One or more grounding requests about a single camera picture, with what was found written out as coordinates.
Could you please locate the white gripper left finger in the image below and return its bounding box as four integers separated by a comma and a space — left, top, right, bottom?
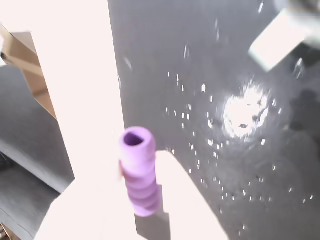
0, 0, 138, 240

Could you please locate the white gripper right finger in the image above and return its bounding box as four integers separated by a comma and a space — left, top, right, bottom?
134, 149, 230, 240

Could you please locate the purple pen grip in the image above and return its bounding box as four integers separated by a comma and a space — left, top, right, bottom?
118, 126, 162, 218

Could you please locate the dark grey mat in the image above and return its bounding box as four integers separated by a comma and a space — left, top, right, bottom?
107, 0, 320, 240

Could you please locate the pale green steel-rimmed mug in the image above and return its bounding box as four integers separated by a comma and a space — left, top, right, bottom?
248, 0, 320, 74

